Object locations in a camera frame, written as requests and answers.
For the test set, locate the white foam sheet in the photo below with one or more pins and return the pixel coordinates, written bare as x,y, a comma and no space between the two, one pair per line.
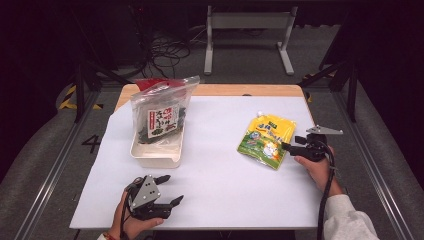
213,173

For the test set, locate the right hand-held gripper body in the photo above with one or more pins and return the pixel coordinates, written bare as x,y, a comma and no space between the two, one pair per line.
315,148

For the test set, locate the white metal stand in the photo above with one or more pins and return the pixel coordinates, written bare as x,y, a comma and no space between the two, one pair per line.
250,20

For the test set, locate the black metal stand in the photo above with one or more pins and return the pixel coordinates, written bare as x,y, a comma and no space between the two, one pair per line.
351,90
79,90

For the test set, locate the white divided storage box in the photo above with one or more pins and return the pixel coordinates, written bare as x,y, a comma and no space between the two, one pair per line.
156,156

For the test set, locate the red and white snack bag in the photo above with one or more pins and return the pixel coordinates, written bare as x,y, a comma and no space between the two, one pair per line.
148,84

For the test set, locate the yellow and green spout pouch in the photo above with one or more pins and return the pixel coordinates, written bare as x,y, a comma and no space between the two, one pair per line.
263,140

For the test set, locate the person's left hand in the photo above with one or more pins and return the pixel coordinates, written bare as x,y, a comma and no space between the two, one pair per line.
128,226

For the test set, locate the yellow and black hazard tape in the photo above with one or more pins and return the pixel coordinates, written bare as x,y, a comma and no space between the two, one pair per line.
70,95

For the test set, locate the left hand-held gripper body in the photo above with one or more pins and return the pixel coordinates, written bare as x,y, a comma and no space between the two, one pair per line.
145,193

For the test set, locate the aluminium floor rail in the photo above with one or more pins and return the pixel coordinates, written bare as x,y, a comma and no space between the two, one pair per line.
376,180
50,180

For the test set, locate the person's right hand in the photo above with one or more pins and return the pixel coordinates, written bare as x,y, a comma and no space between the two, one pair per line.
318,171

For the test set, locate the clear bag of dried seaweed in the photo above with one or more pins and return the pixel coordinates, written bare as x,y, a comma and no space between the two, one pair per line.
163,115

